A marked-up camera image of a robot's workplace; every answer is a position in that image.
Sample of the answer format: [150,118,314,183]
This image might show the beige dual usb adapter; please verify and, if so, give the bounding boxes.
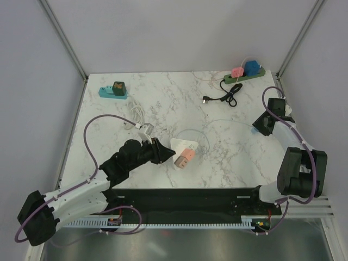
[175,156,189,169]

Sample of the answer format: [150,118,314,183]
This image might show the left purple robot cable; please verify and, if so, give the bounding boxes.
[15,114,141,243]

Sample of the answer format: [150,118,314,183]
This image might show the black coiled power cord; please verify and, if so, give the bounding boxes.
[202,80,244,107]

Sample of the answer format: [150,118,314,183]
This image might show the white triangular power strip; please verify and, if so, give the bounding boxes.
[170,138,198,170]

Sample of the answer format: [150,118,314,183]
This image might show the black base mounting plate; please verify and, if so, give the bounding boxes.
[100,188,282,226]

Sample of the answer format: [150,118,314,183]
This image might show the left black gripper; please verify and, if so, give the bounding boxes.
[128,136,175,172]

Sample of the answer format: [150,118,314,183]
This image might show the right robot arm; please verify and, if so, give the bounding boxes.
[248,98,327,214]

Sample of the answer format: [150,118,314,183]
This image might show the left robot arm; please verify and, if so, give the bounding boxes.
[17,138,176,246]

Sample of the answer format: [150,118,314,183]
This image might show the light blue charging cable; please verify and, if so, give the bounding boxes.
[176,119,255,161]

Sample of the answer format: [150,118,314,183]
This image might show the salmon pink charger plug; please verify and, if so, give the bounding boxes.
[181,148,195,161]

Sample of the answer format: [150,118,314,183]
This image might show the pink plug adapter on strip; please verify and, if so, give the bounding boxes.
[231,66,244,79]

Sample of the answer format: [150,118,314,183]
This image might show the blue cube adapter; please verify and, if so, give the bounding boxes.
[244,60,259,77]

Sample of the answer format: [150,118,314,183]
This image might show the teal power strip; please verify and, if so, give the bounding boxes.
[98,86,128,100]

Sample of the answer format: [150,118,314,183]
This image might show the white power cord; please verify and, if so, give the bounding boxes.
[122,95,145,129]

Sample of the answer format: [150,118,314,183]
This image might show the thin pink cable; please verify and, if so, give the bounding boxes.
[192,56,258,92]

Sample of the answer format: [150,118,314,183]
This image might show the dark green cube adapter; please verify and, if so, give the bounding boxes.
[112,82,127,96]

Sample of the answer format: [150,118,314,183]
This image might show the green power strip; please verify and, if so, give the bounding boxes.
[223,67,266,84]

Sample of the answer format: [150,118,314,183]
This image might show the slotted cable duct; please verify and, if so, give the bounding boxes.
[63,215,264,229]

